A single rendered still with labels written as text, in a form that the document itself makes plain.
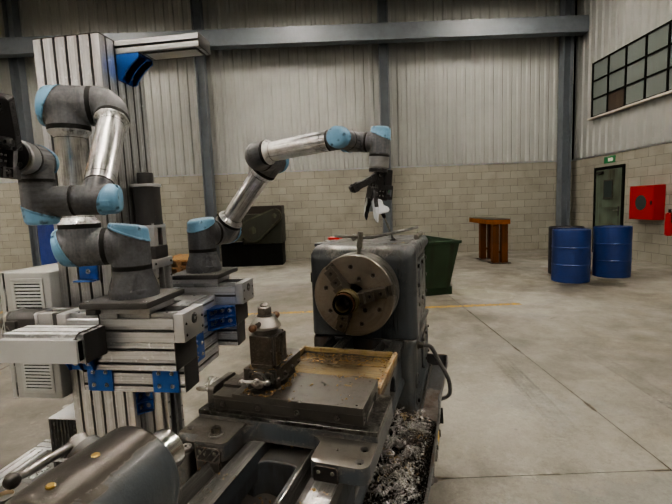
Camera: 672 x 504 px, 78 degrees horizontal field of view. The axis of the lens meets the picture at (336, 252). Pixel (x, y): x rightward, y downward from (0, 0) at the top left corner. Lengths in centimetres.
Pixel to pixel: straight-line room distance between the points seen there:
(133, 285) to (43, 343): 28
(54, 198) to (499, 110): 1210
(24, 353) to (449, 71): 1195
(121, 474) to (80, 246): 96
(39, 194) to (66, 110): 35
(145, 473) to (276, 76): 1189
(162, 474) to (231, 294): 126
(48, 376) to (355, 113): 1079
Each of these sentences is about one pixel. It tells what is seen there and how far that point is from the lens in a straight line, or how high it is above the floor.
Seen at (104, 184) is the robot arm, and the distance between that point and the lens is 120.
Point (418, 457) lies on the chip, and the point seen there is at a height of 59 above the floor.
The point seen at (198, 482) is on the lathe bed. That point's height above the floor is 85.
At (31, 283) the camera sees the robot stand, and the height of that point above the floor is 119.
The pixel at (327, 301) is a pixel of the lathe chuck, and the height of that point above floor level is 106.
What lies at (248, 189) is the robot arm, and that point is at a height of 151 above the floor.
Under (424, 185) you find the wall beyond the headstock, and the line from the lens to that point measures 1189.
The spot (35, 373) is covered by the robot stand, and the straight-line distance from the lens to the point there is 192.
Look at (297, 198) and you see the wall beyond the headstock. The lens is 1165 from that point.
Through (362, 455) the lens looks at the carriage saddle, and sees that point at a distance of 97.
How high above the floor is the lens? 142
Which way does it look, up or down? 6 degrees down
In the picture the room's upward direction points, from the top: 2 degrees counter-clockwise
